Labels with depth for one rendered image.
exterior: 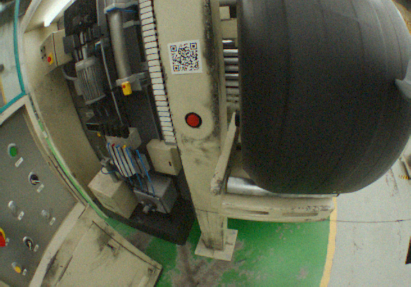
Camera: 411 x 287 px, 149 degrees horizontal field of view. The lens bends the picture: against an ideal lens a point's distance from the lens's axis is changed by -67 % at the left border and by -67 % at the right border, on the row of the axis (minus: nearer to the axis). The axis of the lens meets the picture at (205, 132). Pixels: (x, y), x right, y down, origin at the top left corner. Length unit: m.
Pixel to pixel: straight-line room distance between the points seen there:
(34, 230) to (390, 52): 0.76
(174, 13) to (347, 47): 0.33
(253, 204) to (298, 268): 0.99
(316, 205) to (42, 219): 0.79
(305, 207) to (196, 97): 0.41
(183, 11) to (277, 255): 1.40
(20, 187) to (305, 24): 0.60
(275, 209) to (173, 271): 0.99
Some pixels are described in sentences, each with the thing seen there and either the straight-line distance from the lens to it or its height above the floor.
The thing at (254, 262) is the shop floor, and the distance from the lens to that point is 1.30.
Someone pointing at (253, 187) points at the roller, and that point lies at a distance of 0.44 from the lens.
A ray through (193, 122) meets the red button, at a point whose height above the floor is 1.06.
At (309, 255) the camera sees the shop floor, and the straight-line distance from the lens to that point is 1.43.
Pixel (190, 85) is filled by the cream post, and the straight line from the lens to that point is 0.39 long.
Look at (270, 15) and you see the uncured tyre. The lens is 0.16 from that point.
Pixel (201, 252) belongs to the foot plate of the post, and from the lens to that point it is 1.31.
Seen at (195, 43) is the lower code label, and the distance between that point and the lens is 0.37.
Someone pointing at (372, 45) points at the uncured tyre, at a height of 1.28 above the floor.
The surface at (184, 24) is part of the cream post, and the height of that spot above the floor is 1.29.
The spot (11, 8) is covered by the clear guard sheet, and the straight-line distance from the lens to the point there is 0.54.
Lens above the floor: 1.26
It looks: 33 degrees down
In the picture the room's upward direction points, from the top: 6 degrees counter-clockwise
